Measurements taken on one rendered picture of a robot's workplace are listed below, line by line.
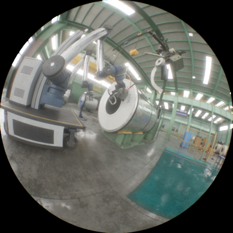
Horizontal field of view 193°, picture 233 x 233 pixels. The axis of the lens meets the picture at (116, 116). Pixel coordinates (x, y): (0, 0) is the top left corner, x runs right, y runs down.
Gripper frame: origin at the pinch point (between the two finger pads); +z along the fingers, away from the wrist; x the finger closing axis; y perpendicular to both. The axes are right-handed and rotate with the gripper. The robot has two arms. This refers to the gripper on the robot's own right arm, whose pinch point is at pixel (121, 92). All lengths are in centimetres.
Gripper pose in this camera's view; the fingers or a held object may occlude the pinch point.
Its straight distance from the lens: 98.0
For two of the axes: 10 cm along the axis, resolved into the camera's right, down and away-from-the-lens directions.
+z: 1.6, 7.1, 6.8
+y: -3.8, -5.9, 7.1
